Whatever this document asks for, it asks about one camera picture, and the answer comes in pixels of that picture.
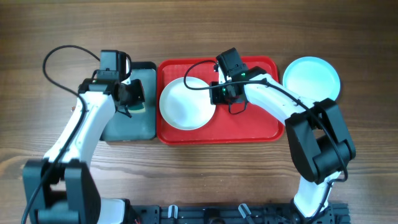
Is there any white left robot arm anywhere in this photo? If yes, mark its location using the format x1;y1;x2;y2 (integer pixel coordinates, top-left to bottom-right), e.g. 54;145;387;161
21;79;144;224

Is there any white plate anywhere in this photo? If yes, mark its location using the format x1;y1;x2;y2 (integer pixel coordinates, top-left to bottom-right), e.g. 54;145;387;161
159;77;216;131

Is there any yellow green sponge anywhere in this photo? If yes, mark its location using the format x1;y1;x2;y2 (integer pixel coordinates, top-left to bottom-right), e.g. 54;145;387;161
128;104;146;113

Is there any black water tray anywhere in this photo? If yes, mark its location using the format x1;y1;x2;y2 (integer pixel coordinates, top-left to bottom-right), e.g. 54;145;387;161
100;62;157;141

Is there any red plastic tray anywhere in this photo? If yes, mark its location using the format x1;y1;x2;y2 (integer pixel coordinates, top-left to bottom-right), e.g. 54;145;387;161
156;56;284;145

